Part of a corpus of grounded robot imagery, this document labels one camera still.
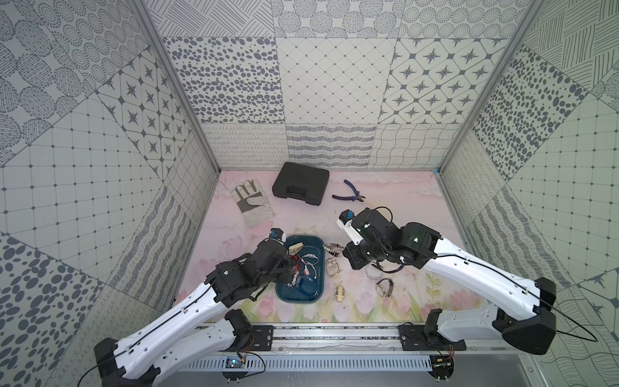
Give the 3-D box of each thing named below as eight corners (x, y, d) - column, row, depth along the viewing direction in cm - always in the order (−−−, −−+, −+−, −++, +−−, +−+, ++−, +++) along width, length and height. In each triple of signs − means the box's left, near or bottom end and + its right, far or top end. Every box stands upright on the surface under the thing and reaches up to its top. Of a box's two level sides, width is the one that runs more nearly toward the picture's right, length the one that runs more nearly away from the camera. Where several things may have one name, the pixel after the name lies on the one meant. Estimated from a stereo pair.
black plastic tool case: (272, 194, 113) (270, 187, 109) (288, 164, 126) (287, 157, 122) (320, 207, 108) (320, 200, 104) (332, 174, 122) (333, 167, 118)
